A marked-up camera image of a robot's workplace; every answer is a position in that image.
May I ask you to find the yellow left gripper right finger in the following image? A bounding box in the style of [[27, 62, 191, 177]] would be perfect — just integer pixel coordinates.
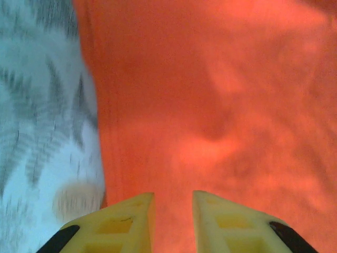
[[192, 190, 319, 253]]

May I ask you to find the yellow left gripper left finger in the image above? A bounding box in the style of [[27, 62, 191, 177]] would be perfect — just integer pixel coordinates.
[[36, 192, 156, 253]]

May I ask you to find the orange t-shirt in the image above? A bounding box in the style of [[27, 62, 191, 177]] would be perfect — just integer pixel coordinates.
[[71, 0, 337, 253]]

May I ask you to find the floral tablecloth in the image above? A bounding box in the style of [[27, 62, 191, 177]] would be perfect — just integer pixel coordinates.
[[0, 0, 109, 253]]

